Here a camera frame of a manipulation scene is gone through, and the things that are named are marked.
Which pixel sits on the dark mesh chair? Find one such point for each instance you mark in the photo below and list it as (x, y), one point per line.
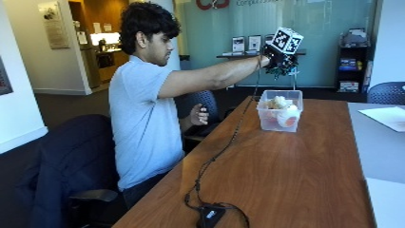
(203, 101)
(387, 93)

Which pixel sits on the dark framed wall picture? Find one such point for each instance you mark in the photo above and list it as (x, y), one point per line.
(4, 77)

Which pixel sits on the dark blue office chair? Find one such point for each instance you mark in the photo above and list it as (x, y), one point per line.
(67, 171)

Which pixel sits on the the person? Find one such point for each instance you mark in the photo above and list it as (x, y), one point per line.
(143, 120)

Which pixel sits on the white cube with black markers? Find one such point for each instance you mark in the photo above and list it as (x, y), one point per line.
(287, 40)

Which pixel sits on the white and orange toy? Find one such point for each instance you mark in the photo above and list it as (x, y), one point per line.
(289, 118)

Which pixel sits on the black shelf unit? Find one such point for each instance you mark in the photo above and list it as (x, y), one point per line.
(353, 63)

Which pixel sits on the dark console table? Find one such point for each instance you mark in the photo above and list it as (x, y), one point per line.
(240, 55)

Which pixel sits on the wall plaque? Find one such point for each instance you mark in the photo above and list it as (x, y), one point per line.
(53, 25)

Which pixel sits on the clear plastic box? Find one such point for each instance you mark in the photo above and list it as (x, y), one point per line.
(280, 120)

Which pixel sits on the steel refrigerator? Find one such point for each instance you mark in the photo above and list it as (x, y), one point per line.
(91, 66)

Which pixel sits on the pale yellow soft toy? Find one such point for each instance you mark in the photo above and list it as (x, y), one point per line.
(276, 103)

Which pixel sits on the white paper sheet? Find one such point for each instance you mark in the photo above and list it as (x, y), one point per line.
(385, 117)

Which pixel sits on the black hub device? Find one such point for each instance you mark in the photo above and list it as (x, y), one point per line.
(211, 215)

